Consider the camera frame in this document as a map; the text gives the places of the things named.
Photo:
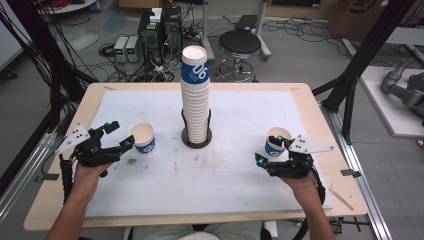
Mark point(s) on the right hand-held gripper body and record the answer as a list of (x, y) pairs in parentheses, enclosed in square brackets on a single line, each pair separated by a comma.
[(295, 161)]

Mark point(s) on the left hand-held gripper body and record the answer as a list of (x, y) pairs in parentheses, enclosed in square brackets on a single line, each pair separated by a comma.
[(83, 153)]

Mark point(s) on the blue white paper cup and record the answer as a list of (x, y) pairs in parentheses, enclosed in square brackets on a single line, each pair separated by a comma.
[(274, 150), (143, 136)]

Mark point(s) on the black cup holder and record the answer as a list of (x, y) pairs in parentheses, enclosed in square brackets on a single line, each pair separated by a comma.
[(196, 144)]

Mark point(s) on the stack of paper cups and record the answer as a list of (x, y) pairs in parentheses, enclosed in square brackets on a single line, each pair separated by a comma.
[(195, 96)]

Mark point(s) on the person's right hand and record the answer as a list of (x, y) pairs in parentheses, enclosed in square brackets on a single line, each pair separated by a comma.
[(298, 186)]

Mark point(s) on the person's left hand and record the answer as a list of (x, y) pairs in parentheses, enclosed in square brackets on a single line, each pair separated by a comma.
[(88, 178)]

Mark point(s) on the black tape piece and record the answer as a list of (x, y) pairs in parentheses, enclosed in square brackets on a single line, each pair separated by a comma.
[(50, 177), (350, 173)]

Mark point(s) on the white paper table mat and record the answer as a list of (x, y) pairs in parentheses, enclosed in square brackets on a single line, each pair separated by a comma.
[(206, 186)]

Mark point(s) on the thin wooden stick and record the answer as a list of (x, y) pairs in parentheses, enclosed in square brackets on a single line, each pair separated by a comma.
[(343, 200)]

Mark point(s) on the grey power supply unit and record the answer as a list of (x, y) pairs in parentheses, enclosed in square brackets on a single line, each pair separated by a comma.
[(133, 49), (120, 48)]

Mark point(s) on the person's light trousers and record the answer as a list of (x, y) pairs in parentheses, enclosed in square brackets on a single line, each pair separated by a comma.
[(226, 231)]

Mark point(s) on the black computer tower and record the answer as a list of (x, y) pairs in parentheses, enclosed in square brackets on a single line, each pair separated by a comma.
[(172, 26), (149, 33)]

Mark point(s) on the black round stool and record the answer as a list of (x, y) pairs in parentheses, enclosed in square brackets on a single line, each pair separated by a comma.
[(239, 42)]

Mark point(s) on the white floor board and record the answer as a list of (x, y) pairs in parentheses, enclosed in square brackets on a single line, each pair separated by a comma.
[(390, 113)]

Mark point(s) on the cardboard box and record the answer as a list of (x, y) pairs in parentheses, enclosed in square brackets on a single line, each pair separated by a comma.
[(353, 16)]

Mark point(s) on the aluminium rail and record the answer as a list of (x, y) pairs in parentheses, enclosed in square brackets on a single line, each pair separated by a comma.
[(23, 180), (360, 186)]

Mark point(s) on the black metal frame post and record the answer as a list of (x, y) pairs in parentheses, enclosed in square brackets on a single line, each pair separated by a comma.
[(363, 56), (40, 50)]

